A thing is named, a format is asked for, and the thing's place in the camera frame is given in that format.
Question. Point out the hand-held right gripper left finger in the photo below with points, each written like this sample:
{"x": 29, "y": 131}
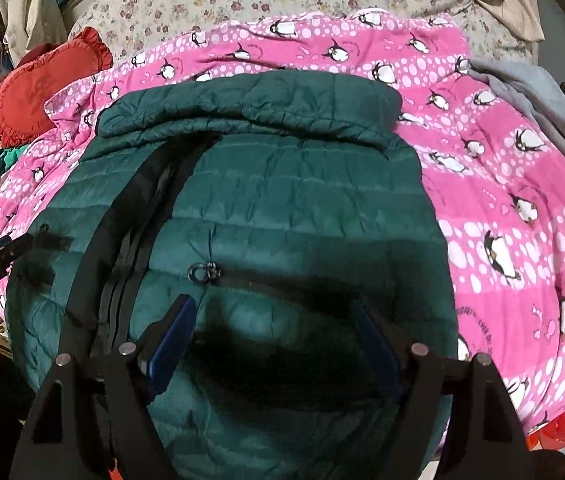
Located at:
{"x": 172, "y": 345}

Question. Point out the grey cloth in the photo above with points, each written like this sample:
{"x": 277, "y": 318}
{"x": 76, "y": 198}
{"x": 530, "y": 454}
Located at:
{"x": 537, "y": 105}

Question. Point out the pink penguin print blanket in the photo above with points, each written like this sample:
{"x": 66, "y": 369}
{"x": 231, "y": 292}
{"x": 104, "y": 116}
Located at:
{"x": 502, "y": 160}

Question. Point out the green quilted puffer jacket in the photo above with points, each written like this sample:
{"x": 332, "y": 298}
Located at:
{"x": 287, "y": 200}

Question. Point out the red frilled pillow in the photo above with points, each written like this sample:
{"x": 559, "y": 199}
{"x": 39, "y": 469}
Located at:
{"x": 42, "y": 95}

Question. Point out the beige curtain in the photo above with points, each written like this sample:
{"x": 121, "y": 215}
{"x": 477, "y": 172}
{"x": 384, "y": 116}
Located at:
{"x": 32, "y": 10}

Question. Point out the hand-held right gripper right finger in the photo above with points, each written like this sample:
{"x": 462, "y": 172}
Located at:
{"x": 380, "y": 355}

